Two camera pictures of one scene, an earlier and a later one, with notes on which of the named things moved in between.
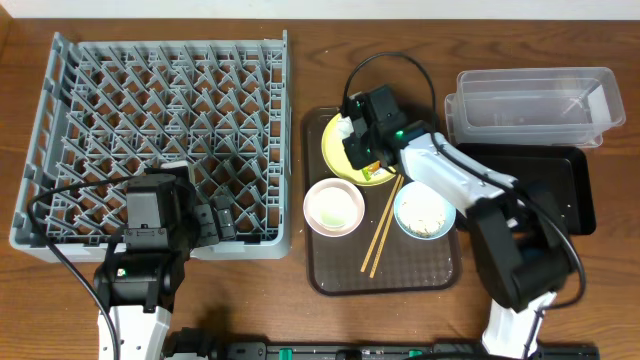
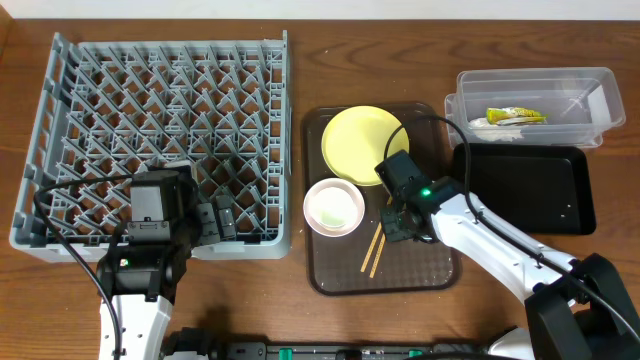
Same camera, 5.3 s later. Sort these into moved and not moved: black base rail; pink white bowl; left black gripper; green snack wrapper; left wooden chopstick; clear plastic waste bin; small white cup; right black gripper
Moved: right black gripper; green snack wrapper
Not moved: left black gripper; black base rail; clear plastic waste bin; pink white bowl; left wooden chopstick; small white cup
